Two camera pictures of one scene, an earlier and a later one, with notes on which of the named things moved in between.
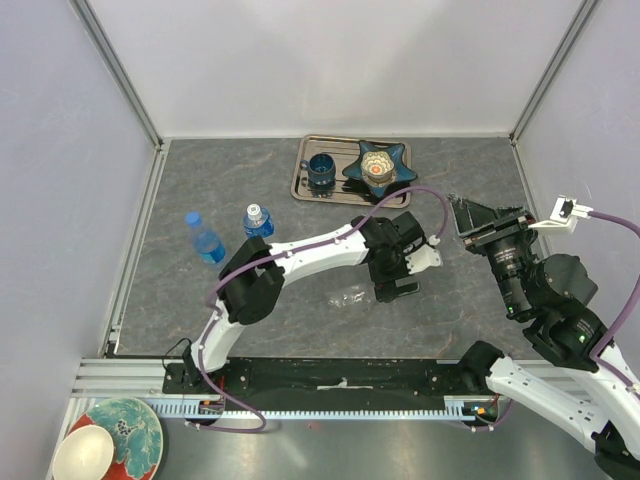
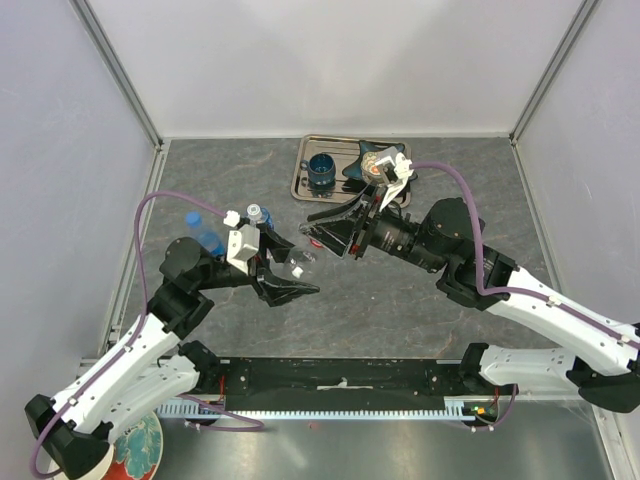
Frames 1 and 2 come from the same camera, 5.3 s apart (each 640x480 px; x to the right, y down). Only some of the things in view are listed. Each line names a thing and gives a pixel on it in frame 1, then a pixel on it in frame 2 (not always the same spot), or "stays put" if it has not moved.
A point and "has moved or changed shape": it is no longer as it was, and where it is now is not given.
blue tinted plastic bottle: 209,246 stays put
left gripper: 385,288 -> 271,288
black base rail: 330,385 stays put
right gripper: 471,216 -> 336,234
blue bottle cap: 193,219 stays put
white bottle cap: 254,212 stays put
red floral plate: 136,433 stays put
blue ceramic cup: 321,169 stays put
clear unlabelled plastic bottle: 355,297 has moved or changed shape
